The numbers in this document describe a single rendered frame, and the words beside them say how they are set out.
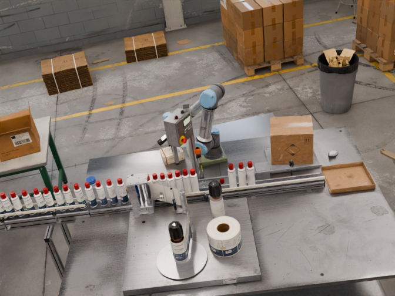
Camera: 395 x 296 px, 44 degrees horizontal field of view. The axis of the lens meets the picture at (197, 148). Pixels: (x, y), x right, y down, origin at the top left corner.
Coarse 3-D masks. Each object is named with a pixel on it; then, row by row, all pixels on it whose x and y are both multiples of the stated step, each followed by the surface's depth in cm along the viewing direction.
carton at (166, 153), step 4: (164, 148) 388; (168, 148) 387; (180, 148) 385; (160, 152) 386; (164, 152) 383; (168, 152) 382; (180, 152) 380; (164, 156) 379; (168, 156) 378; (172, 156) 380; (180, 156) 382; (164, 160) 380; (168, 160) 380; (172, 160) 382; (180, 160) 384
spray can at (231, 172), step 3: (231, 165) 330; (231, 168) 330; (234, 168) 333; (228, 171) 332; (231, 171) 331; (234, 171) 332; (228, 174) 335; (231, 174) 332; (234, 174) 333; (231, 177) 334; (234, 177) 334; (231, 180) 335; (234, 180) 336; (231, 183) 337; (234, 183) 337; (231, 186) 339; (234, 186) 338
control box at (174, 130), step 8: (176, 112) 319; (168, 120) 312; (176, 120) 310; (168, 128) 314; (176, 128) 311; (184, 128) 317; (192, 128) 326; (168, 136) 319; (176, 136) 314; (184, 136) 320; (176, 144) 319
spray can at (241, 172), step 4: (240, 164) 329; (240, 168) 330; (244, 168) 332; (240, 172) 331; (244, 172) 332; (240, 176) 333; (244, 176) 334; (240, 180) 336; (244, 180) 336; (240, 184) 338; (244, 184) 337
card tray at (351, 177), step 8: (328, 168) 352; (336, 168) 352; (344, 168) 351; (352, 168) 350; (360, 168) 349; (328, 176) 346; (336, 176) 345; (344, 176) 344; (352, 176) 343; (360, 176) 342; (368, 176) 341; (328, 184) 339; (336, 184) 338; (344, 184) 337; (352, 184) 336; (360, 184) 335; (368, 184) 334; (336, 192) 331; (344, 192) 331
